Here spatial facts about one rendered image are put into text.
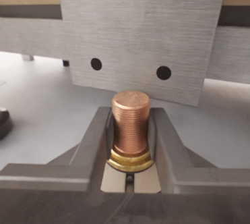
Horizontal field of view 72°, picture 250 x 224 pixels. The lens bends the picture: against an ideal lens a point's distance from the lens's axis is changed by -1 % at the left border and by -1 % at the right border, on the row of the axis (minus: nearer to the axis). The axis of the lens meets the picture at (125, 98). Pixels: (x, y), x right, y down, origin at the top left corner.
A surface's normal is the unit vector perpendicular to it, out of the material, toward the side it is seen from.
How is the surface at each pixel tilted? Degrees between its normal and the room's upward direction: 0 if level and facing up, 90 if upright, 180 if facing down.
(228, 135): 180
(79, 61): 90
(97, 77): 90
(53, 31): 90
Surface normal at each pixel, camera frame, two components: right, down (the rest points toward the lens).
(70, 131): 0.00, -0.88
